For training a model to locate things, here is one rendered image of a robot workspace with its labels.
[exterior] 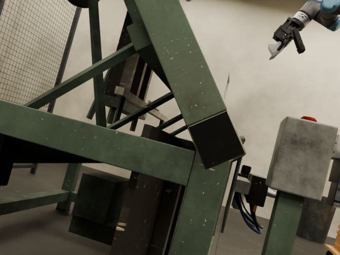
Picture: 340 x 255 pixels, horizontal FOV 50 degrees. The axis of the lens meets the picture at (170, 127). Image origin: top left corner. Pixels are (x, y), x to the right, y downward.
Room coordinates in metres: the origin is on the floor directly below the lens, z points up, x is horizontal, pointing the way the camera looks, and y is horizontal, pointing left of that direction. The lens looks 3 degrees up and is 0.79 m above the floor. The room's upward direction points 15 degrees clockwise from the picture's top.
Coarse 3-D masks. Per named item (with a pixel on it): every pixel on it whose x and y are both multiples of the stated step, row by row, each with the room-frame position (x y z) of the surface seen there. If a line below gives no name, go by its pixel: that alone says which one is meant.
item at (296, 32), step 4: (296, 32) 1.65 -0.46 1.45; (296, 36) 1.65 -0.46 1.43; (300, 36) 1.65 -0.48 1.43; (296, 40) 1.65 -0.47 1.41; (300, 40) 1.65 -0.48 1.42; (296, 44) 1.67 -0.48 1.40; (300, 44) 1.65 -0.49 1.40; (296, 48) 1.68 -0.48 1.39; (300, 48) 1.65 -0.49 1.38; (304, 48) 1.65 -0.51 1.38; (300, 52) 1.66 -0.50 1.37
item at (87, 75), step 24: (96, 0) 2.03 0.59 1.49; (96, 24) 2.02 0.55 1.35; (96, 48) 2.00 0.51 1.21; (96, 72) 1.07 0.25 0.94; (48, 96) 1.09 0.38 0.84; (96, 96) 1.99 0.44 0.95; (120, 96) 1.96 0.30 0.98; (168, 96) 1.77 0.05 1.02; (96, 120) 2.00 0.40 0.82; (120, 120) 1.81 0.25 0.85; (168, 120) 2.44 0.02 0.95
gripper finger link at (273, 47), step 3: (279, 42) 1.67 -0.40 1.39; (270, 45) 1.68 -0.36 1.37; (273, 45) 1.68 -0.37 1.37; (276, 45) 1.67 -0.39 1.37; (279, 45) 1.67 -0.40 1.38; (270, 48) 1.68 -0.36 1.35; (273, 48) 1.68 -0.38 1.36; (276, 48) 1.67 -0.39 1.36; (282, 48) 1.68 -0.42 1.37; (273, 51) 1.68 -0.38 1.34; (276, 51) 1.67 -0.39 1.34; (279, 51) 1.67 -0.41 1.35; (273, 54) 1.67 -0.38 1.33; (276, 54) 1.67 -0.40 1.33; (270, 57) 1.69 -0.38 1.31; (273, 57) 1.68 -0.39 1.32
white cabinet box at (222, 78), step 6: (216, 72) 5.22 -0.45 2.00; (222, 72) 5.21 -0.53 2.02; (228, 72) 5.19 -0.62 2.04; (216, 78) 5.22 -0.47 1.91; (222, 78) 5.20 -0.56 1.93; (228, 78) 5.54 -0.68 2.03; (222, 84) 5.20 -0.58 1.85; (228, 84) 5.76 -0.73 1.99; (222, 90) 5.19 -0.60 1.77; (222, 96) 5.19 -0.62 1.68; (180, 120) 5.28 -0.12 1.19; (180, 126) 5.28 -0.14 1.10; (186, 132) 5.26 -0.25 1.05; (186, 138) 5.26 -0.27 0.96
